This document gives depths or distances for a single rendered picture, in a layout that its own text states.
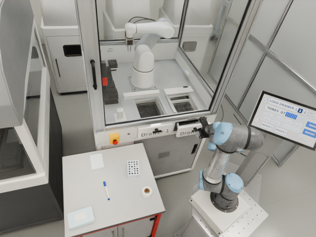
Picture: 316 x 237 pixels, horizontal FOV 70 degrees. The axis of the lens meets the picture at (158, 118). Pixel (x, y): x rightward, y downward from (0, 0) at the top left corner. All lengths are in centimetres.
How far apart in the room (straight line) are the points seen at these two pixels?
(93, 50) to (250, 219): 144
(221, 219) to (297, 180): 181
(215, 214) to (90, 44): 124
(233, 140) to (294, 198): 202
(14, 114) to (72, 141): 176
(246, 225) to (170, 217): 91
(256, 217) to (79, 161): 129
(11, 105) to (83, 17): 52
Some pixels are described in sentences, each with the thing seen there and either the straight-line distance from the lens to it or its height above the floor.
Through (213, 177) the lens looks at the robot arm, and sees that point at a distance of 139.
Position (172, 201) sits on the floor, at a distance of 248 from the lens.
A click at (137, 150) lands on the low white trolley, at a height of 76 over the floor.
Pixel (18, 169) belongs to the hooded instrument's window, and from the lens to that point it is 157.
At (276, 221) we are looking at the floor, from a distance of 280.
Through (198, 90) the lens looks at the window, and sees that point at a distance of 172.
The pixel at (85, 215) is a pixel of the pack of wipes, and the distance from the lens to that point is 154.
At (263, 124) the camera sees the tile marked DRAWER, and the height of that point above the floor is 101.
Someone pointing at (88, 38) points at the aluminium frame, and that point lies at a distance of 126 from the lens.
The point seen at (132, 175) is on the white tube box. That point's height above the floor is 79.
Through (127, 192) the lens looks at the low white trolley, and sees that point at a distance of 163.
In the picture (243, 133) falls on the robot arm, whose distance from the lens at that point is 114.
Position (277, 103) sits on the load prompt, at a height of 115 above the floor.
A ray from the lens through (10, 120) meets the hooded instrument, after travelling 124.
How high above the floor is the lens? 222
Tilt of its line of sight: 45 degrees down
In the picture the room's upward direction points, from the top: 9 degrees clockwise
